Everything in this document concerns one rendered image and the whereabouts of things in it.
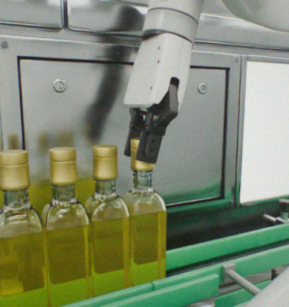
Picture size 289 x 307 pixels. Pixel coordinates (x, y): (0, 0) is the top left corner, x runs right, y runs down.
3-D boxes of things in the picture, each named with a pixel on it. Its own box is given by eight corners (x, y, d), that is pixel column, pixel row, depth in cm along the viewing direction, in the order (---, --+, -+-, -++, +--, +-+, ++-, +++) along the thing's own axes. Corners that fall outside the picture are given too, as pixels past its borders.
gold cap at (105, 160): (113, 173, 47) (113, 143, 46) (122, 178, 43) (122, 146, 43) (89, 175, 45) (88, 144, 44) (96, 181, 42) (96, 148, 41)
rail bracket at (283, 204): (268, 246, 77) (271, 192, 75) (292, 258, 71) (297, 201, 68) (256, 249, 75) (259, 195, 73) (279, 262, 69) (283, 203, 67)
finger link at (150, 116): (153, 82, 43) (137, 114, 46) (163, 100, 40) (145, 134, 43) (171, 88, 45) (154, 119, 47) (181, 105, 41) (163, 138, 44)
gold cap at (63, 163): (74, 177, 44) (72, 146, 43) (80, 183, 41) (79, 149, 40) (47, 180, 42) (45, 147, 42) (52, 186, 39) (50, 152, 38)
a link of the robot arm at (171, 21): (134, 19, 48) (129, 38, 48) (162, 3, 40) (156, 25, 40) (175, 36, 51) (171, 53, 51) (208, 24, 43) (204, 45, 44)
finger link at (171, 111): (163, 65, 44) (145, 98, 46) (181, 93, 38) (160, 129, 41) (170, 67, 44) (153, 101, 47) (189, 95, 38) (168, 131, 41)
